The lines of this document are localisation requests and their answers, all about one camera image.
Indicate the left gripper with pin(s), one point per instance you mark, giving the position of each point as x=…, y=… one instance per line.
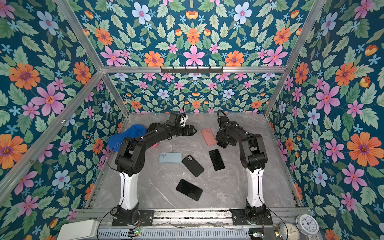
x=186, y=132

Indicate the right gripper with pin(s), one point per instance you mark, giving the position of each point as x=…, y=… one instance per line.
x=219, y=136

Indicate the black phone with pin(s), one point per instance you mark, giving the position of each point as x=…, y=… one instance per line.
x=188, y=189
x=222, y=144
x=217, y=160

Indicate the pink phone case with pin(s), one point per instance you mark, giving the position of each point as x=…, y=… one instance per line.
x=209, y=137

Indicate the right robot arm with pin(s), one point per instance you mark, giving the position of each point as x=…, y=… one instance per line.
x=253, y=157

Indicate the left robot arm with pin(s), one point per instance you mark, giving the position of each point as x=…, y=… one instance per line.
x=131, y=147

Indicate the light blue phone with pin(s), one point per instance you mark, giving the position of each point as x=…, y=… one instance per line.
x=170, y=158

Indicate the black phone front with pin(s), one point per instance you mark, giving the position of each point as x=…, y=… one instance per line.
x=188, y=189

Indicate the doll with black hair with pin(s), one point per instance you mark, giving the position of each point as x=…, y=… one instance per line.
x=152, y=127

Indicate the brass alarm clock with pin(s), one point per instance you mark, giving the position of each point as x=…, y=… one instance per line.
x=287, y=231

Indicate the white clock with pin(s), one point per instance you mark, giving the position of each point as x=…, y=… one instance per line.
x=307, y=225

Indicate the white box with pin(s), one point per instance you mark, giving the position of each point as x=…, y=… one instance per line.
x=83, y=230

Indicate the black phone case with camera hole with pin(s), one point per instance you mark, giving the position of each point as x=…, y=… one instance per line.
x=193, y=166

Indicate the metal hook rail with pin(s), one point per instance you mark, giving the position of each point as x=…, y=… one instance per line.
x=191, y=70

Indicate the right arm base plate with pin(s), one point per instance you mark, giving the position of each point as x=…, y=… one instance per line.
x=243, y=217

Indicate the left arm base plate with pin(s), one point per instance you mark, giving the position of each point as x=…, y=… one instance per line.
x=123, y=218

